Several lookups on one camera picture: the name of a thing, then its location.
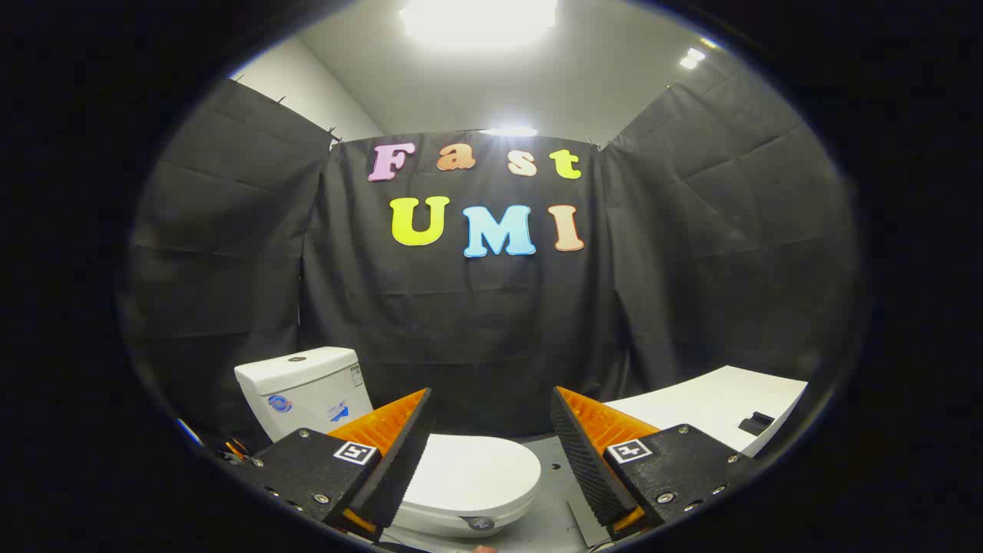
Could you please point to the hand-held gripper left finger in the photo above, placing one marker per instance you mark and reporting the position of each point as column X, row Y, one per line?
column 399, row 461

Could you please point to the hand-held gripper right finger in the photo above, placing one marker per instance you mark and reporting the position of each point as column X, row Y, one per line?
column 587, row 468

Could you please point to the white toilet lid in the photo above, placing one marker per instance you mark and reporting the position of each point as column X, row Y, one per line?
column 476, row 472

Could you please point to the white toilet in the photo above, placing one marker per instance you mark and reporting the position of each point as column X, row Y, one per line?
column 307, row 384

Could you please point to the grey white cabinet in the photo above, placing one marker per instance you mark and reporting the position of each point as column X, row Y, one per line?
column 706, row 403

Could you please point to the black backdrop cloth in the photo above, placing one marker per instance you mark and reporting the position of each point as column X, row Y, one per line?
column 476, row 322

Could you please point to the orange black device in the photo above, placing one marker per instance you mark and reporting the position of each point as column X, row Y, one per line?
column 234, row 449

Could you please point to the small ceiling light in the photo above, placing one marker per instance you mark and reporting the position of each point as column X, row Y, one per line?
column 691, row 57
column 508, row 131

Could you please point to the large ceiling light panel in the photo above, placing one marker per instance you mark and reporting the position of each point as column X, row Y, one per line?
column 476, row 19

